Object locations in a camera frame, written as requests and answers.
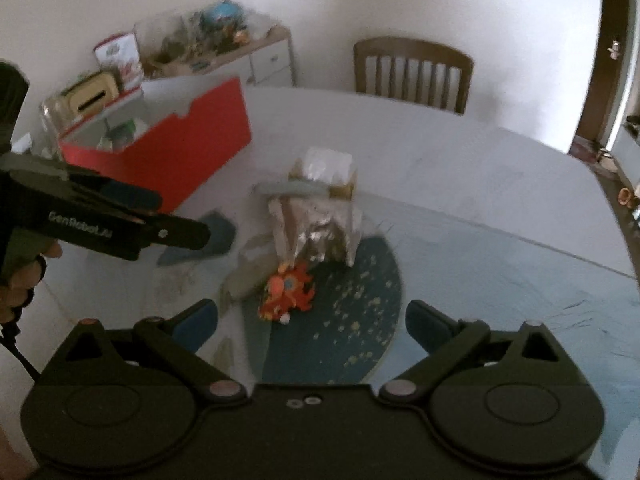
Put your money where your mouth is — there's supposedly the orange plush toy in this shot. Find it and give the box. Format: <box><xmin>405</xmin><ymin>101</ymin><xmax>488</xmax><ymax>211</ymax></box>
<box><xmin>257</xmin><ymin>262</ymin><xmax>316</xmax><ymax>325</ymax></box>

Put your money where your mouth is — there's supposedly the silver foil bag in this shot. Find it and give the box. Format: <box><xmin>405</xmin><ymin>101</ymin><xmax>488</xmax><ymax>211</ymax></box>
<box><xmin>268</xmin><ymin>195</ymin><xmax>362</xmax><ymax>266</ymax></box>

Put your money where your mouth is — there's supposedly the yellow small carton box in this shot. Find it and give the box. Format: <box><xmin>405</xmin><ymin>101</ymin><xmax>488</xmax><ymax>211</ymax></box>
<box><xmin>328</xmin><ymin>171</ymin><xmax>357</xmax><ymax>200</ymax></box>

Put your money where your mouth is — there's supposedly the person left hand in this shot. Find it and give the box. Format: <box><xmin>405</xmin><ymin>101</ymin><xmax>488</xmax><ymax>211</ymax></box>
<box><xmin>1</xmin><ymin>240</ymin><xmax>63</xmax><ymax>324</ymax></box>

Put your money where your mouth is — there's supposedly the yellow tissue box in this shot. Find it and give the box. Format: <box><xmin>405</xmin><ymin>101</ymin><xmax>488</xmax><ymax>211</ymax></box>
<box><xmin>62</xmin><ymin>70</ymin><xmax>119</xmax><ymax>117</ymax></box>

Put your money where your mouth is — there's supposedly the red and white cardboard box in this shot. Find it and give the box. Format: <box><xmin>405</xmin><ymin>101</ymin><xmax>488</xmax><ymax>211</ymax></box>
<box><xmin>58</xmin><ymin>76</ymin><xmax>252</xmax><ymax>212</ymax></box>

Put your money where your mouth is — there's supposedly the red white snack bag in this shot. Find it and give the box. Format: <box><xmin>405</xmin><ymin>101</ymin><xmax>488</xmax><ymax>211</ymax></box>
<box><xmin>93</xmin><ymin>32</ymin><xmax>144</xmax><ymax>92</ymax></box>

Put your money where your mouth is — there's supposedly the blue globe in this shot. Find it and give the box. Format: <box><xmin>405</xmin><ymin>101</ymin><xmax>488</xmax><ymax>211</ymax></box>
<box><xmin>201</xmin><ymin>0</ymin><xmax>244</xmax><ymax>27</ymax></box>

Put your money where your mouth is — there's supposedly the white sideboard cabinet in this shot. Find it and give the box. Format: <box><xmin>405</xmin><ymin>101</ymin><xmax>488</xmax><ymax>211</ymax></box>
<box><xmin>144</xmin><ymin>25</ymin><xmax>296</xmax><ymax>88</ymax></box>

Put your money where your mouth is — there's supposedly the brown wooden chair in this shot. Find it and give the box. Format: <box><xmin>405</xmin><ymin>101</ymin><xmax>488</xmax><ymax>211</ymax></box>
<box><xmin>352</xmin><ymin>37</ymin><xmax>474</xmax><ymax>115</ymax></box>

